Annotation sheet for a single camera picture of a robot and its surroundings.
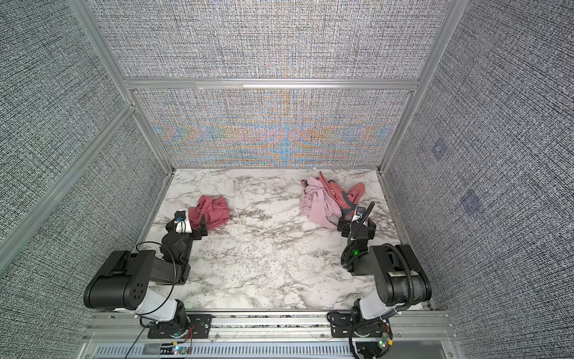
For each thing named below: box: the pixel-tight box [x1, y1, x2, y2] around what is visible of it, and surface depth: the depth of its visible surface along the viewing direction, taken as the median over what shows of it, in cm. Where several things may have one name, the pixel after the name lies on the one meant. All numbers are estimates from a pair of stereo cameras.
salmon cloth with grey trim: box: [301, 171, 366, 216], surface depth 96 cm
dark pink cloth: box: [188, 194, 231, 231], surface depth 99 cm
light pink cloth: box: [298, 176, 344, 230], surface depth 100 cm
